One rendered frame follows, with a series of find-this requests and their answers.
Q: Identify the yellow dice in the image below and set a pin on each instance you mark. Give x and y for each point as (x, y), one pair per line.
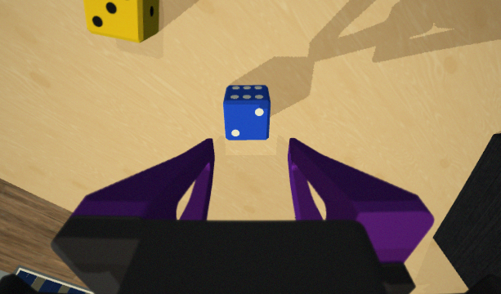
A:
(131, 20)

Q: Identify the blue dice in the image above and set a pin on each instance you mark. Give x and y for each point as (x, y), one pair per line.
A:
(247, 111)

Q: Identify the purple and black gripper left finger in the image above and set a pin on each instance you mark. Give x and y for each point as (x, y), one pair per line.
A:
(154, 193)

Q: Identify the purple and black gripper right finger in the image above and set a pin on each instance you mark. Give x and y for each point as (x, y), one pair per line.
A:
(395, 219)

